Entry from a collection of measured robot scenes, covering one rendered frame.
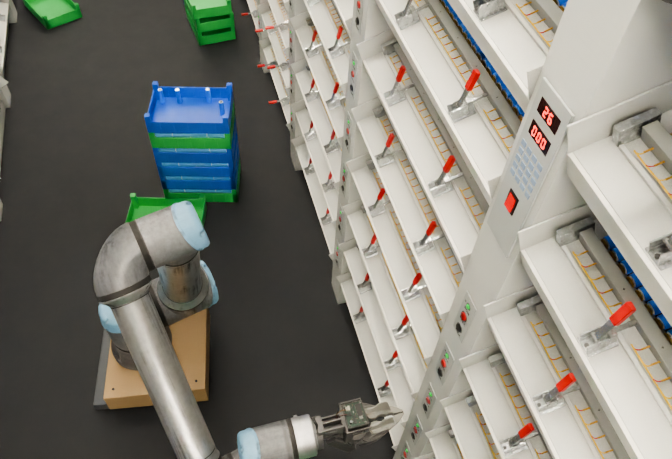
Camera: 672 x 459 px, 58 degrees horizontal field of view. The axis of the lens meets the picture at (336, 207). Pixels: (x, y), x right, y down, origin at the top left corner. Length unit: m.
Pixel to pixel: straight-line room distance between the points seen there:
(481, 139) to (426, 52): 0.24
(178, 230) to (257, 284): 1.07
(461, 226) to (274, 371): 1.22
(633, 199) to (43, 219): 2.37
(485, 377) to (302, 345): 1.13
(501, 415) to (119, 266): 0.80
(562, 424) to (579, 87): 0.51
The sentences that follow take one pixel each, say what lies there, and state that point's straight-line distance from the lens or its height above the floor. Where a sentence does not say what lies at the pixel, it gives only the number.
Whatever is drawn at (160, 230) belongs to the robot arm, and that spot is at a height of 0.97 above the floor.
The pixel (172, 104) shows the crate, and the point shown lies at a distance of 2.48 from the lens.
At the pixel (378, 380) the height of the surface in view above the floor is 0.16.
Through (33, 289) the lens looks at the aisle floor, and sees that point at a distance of 2.56.
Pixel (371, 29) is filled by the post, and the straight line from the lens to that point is 1.43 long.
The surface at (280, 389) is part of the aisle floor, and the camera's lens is 2.18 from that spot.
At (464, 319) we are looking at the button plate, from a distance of 1.14.
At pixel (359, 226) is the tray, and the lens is 1.85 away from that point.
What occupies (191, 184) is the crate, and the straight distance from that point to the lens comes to 2.57.
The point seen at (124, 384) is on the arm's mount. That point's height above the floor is 0.15.
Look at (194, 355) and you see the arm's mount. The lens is 2.09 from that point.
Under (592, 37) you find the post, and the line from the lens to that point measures 0.71.
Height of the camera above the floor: 2.01
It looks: 51 degrees down
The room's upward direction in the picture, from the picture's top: 4 degrees clockwise
